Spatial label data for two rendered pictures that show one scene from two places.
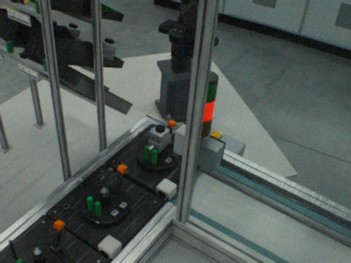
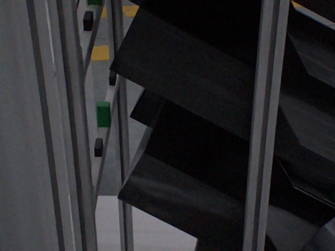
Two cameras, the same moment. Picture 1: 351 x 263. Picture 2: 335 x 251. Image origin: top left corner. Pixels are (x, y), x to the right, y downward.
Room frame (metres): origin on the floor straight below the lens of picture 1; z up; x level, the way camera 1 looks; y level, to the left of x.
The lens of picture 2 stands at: (0.71, -0.19, 1.81)
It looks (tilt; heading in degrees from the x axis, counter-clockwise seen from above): 36 degrees down; 61
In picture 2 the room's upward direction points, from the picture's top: straight up
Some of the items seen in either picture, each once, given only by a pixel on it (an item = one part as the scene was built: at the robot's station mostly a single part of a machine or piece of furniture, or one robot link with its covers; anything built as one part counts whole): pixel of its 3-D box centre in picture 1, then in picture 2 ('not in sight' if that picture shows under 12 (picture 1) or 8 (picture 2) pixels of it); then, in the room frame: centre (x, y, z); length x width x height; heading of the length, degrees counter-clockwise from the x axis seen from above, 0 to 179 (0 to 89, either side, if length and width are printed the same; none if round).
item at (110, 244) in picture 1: (104, 197); not in sight; (0.75, 0.17, 1.01); 0.24 x 0.24 x 0.13; 59
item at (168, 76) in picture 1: (178, 89); not in sight; (1.36, -0.01, 0.96); 0.15 x 0.15 x 0.20; 22
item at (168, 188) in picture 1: (166, 190); not in sight; (0.83, 0.00, 0.97); 0.05 x 0.05 x 0.04; 59
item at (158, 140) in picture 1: (157, 138); not in sight; (0.95, 0.04, 1.06); 0.08 x 0.04 x 0.07; 149
